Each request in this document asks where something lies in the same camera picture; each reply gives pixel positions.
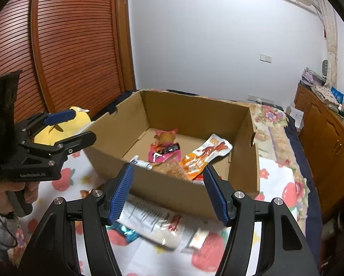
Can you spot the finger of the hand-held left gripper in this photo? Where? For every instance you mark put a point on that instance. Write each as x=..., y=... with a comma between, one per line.
x=59, y=117
x=74, y=143

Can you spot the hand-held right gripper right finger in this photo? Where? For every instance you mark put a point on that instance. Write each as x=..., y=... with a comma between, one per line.
x=215, y=195

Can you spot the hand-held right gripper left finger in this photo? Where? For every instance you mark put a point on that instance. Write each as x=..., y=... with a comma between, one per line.
x=123, y=192

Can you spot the white blue-print snack packet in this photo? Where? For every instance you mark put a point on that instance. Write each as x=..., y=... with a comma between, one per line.
x=140, y=162

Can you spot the orange and white snack packet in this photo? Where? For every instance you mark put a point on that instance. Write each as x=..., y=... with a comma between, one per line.
x=203, y=156

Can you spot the long white snack packet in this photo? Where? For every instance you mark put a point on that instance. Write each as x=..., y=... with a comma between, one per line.
x=154, y=218

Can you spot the brown cardboard box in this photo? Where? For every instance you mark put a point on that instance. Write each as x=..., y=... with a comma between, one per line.
x=166, y=191

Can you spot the clear biscuit packet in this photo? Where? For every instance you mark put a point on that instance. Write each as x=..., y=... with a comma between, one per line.
x=172, y=169

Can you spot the pink snack packet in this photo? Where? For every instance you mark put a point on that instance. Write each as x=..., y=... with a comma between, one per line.
x=163, y=152

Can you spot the yellow plush toy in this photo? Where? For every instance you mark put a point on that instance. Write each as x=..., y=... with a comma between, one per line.
x=59, y=132

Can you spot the small orange candy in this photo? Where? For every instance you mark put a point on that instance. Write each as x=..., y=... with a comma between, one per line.
x=87, y=192

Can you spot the teal candy wrapper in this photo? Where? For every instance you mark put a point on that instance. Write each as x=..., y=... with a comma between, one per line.
x=124, y=231

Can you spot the silver snack packet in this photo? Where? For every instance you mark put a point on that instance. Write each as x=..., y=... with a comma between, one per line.
x=197, y=237

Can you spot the strawberry print cloth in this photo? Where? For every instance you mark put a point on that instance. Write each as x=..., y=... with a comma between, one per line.
x=275, y=178

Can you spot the brown slatted wardrobe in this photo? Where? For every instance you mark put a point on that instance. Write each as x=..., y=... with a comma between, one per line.
x=74, y=49

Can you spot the floral blanket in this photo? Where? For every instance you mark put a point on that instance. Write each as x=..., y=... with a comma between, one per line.
x=272, y=123

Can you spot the dark blue bedding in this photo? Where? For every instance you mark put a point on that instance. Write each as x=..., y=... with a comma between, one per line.
x=312, y=195

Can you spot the white paper bag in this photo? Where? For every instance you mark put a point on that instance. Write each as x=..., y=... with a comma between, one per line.
x=295, y=118

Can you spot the wooden side cabinet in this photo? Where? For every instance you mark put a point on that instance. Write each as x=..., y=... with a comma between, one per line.
x=327, y=149

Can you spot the floral fabric bag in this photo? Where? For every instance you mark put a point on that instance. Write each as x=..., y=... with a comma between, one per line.
x=327, y=95

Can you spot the purple folded cloth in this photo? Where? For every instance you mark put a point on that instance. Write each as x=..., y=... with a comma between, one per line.
x=312, y=77

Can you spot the blue box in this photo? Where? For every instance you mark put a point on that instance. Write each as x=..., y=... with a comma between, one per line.
x=337, y=93

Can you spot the small white fan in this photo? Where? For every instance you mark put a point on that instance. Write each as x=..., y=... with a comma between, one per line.
x=325, y=67

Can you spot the cream curtain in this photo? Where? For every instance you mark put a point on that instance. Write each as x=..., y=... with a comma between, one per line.
x=328, y=34

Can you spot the white wall switch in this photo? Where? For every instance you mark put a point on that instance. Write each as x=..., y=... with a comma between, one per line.
x=266, y=57

